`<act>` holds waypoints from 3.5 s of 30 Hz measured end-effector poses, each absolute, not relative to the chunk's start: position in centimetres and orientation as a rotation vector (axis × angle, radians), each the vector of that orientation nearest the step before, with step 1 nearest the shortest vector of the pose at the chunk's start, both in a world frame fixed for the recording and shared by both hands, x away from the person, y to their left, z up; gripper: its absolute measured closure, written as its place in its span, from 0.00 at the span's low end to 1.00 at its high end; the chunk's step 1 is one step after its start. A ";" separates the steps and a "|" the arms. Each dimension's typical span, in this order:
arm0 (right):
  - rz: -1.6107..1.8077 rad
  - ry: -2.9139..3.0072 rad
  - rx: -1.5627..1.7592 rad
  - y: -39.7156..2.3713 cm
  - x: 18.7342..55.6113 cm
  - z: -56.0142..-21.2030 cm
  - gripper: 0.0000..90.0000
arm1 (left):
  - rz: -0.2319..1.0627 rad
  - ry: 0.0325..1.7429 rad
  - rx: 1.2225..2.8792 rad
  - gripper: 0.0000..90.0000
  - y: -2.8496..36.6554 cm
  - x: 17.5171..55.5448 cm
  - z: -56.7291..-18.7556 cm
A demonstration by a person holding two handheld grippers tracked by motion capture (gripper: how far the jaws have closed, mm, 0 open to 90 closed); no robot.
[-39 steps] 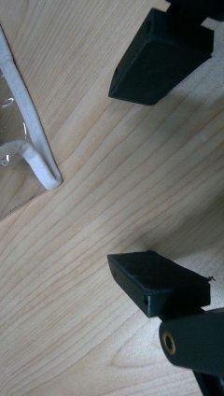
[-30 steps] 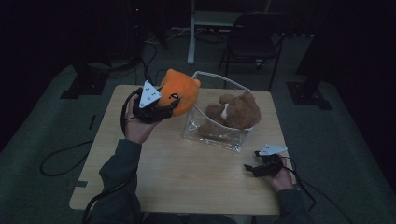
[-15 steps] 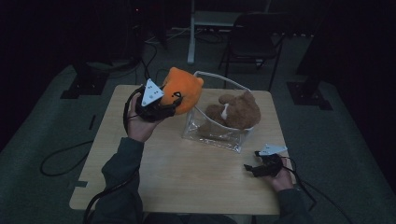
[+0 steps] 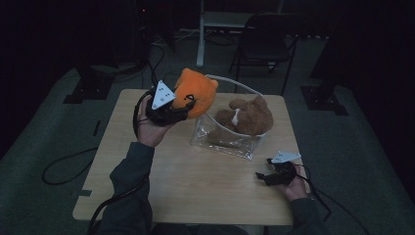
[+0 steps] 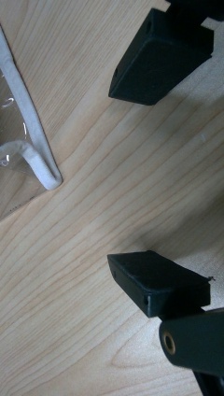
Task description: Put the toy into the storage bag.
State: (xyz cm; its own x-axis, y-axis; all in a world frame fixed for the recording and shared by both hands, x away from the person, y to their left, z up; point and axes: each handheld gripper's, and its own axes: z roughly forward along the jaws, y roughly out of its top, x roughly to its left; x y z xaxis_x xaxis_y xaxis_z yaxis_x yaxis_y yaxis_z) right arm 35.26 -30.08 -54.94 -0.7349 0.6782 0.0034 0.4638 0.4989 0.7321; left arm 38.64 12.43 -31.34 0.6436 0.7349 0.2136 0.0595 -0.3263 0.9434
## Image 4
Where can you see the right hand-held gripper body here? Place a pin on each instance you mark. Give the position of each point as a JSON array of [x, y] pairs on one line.
[[287, 174]]

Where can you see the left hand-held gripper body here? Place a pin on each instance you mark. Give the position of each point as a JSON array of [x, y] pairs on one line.
[[163, 96]]

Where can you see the orange plush toy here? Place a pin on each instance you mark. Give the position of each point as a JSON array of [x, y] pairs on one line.
[[199, 91]]

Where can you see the brown teddy bear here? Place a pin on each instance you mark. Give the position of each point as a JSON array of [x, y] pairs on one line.
[[254, 117]]

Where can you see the transparent bag with white trim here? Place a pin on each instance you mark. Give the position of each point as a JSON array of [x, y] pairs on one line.
[[225, 143]]

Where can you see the person's right hand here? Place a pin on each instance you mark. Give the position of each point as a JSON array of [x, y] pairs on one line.
[[298, 189]]

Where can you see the person's left hand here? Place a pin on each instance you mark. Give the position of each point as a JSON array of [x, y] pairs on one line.
[[150, 132]]

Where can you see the short black floor strip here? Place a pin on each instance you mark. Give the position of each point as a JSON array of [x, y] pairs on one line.
[[96, 128]]

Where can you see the black stand base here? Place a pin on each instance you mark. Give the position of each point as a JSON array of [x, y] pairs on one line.
[[88, 88], [323, 101]]

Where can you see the black folding chair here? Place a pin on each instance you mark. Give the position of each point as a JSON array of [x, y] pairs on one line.
[[264, 36]]

